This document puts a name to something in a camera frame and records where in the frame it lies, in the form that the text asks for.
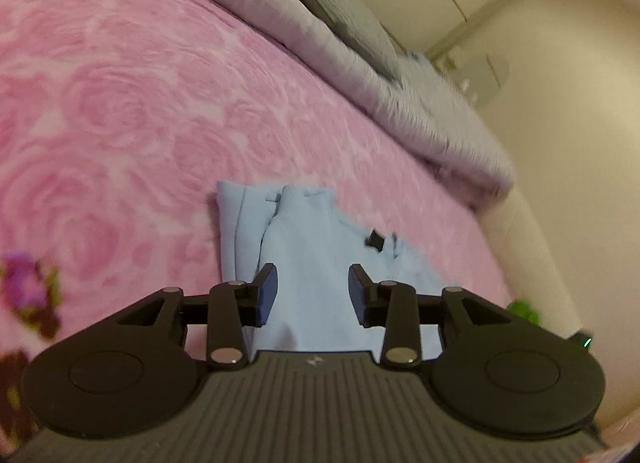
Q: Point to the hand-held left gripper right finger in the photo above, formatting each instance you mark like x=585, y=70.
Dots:
x=356, y=289

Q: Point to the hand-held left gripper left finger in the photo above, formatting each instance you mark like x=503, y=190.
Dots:
x=270, y=289

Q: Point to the light blue garment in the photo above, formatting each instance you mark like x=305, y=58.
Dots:
x=310, y=253

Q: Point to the green object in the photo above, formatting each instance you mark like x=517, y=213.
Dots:
x=525, y=312

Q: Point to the grey quilt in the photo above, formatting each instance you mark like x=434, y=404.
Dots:
x=440, y=118

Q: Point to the pink rose print blanket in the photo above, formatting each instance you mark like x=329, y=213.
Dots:
x=125, y=118

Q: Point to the grey ribbed pillow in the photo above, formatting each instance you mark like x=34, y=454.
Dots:
x=350, y=18

